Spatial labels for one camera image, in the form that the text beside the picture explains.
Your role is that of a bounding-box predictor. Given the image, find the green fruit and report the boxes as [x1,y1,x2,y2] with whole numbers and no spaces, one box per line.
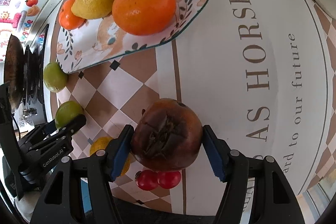
[55,101,84,129]
[43,62,68,93]

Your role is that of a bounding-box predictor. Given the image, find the red cherry tomato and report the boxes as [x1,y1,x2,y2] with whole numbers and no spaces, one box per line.
[157,171,182,189]
[135,170,158,191]

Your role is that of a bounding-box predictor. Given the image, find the dark red pomegranate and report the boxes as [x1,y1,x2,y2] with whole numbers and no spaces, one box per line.
[131,98,203,172]

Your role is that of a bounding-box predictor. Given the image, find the orange tangerine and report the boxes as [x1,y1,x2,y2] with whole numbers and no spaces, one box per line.
[58,0,85,30]

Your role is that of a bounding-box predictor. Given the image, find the bright orange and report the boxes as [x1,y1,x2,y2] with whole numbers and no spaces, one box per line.
[112,0,176,36]

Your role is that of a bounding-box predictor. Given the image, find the black wok pan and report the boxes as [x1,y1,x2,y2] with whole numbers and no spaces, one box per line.
[3,35,25,113]

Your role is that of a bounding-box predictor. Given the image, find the oval floral ceramic plate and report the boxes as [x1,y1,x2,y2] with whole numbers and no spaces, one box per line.
[56,0,209,74]

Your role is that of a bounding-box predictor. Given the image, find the checkered brown table mat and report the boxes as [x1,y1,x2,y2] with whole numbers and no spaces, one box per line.
[46,0,335,209]

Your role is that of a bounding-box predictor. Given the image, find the colourful wall stickers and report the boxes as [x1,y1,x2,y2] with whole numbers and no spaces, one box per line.
[1,0,41,63]

